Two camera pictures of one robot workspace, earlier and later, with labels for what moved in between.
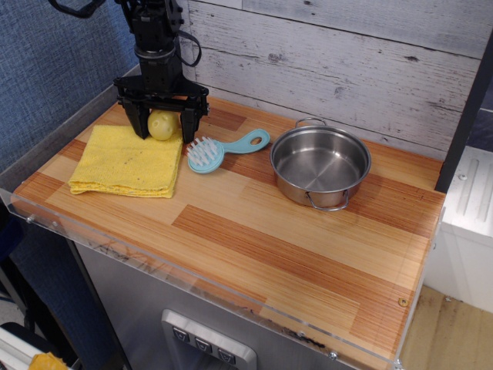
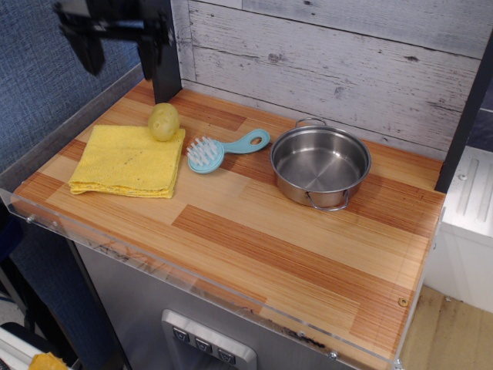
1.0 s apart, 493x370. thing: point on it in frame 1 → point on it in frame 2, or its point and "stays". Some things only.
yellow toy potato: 163,124 stays
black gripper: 161,84 → 89,25
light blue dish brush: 206,156 stays
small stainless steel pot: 320,163 stays
